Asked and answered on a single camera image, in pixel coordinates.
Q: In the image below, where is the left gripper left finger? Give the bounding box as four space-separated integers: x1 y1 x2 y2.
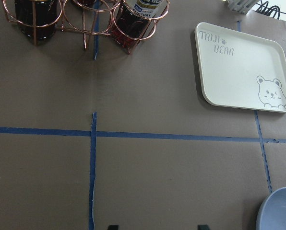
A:
107 225 119 230

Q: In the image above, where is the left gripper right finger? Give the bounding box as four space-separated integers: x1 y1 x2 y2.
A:
197 225 210 230

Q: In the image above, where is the cream bear tray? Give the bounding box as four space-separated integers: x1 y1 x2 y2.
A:
194 22 286 113

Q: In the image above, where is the dark drink bottle two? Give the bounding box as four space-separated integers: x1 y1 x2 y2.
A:
111 0 162 48

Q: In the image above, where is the dark drink bottle one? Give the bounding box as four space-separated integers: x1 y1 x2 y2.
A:
14 0 58 41

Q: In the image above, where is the copper wire bottle rack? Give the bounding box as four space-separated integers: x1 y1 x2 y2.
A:
1 0 170 57

